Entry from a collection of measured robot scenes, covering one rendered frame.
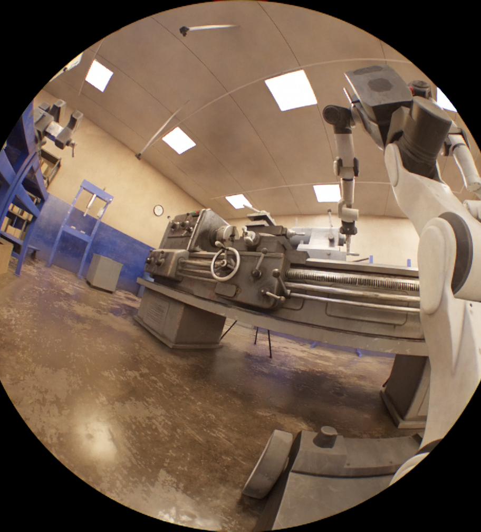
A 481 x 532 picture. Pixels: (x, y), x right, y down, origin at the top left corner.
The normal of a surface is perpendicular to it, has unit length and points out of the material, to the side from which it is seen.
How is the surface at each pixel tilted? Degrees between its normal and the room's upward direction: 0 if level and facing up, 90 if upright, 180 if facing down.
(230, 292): 90
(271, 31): 180
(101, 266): 90
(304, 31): 180
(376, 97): 108
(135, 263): 90
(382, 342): 90
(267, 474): 55
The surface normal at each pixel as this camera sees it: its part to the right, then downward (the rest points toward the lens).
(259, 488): -0.26, -0.47
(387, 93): -0.74, -0.04
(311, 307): -0.52, -0.33
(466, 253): -0.93, -0.08
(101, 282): 0.86, 0.11
